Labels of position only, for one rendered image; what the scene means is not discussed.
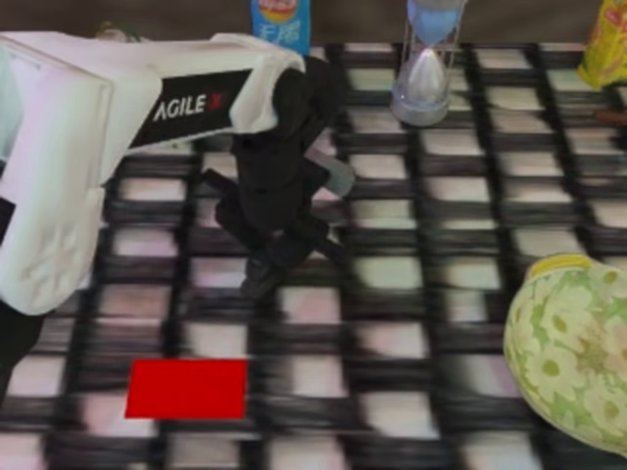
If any red rectangular card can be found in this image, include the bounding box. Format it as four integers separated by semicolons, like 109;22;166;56
123;358;249;421

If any black and white checkered tablecloth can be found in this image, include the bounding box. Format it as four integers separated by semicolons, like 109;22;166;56
0;41;627;470

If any blue snack packet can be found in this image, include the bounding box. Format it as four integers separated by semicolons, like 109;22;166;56
250;0;314;55

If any clear hourglass with blue sand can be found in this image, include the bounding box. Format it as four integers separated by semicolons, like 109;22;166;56
390;0;467;126

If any small green and white object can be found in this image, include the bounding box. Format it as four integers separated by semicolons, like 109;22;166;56
93;21;144;44

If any green floral bowl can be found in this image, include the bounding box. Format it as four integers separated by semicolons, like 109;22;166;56
503;253;627;454

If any yellow snack bag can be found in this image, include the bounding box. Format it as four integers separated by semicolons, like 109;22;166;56
576;0;627;92

